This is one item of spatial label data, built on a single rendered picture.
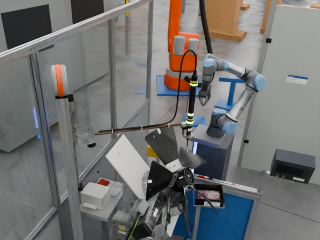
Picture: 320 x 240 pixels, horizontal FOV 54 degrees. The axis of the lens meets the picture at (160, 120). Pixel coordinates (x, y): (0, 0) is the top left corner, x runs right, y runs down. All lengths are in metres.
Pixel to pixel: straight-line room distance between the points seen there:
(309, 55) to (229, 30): 6.47
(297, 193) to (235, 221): 1.44
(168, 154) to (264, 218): 1.87
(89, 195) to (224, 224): 1.22
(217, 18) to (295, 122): 6.54
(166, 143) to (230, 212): 1.01
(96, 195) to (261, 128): 2.31
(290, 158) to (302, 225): 1.49
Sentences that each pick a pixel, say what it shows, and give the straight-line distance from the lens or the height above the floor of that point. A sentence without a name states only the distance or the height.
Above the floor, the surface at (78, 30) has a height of 2.03.
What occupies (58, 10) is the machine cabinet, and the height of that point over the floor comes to 1.62.
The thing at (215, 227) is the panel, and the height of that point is 0.36.
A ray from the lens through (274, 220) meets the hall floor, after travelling 3.68.
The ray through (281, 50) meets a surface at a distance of 3.56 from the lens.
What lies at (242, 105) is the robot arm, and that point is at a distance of 2.59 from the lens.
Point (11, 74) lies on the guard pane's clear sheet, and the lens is 1.56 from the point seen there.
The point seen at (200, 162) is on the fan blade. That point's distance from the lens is 2.26.
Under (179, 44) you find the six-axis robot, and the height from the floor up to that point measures 0.93.
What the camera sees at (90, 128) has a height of 1.58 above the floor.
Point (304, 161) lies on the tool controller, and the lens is 2.38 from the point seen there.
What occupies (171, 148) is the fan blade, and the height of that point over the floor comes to 1.34.
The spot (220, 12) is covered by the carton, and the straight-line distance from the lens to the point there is 9.92.
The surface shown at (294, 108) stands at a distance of 3.80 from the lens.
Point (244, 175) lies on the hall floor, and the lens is 4.13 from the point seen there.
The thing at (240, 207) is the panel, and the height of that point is 0.65.
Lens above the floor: 2.51
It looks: 30 degrees down
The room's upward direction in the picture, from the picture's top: 3 degrees clockwise
